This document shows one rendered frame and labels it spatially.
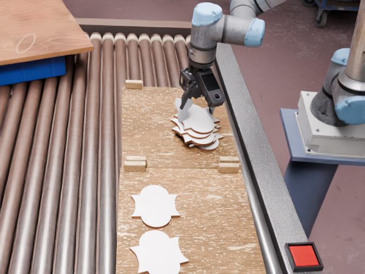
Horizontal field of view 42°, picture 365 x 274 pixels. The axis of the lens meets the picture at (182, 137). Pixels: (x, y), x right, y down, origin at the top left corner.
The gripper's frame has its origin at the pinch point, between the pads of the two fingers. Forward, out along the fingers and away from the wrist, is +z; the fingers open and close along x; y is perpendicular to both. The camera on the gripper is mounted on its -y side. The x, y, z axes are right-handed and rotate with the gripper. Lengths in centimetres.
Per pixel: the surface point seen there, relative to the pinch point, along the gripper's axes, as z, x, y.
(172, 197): 4.6, 19.0, -23.0
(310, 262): 6, -4, -53
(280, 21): 99, -216, 215
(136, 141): 5.6, 18.8, 2.3
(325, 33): 100, -242, 183
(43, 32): -5, 32, 58
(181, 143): 5.6, 6.4, -3.1
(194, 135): 0.8, 4.0, -6.3
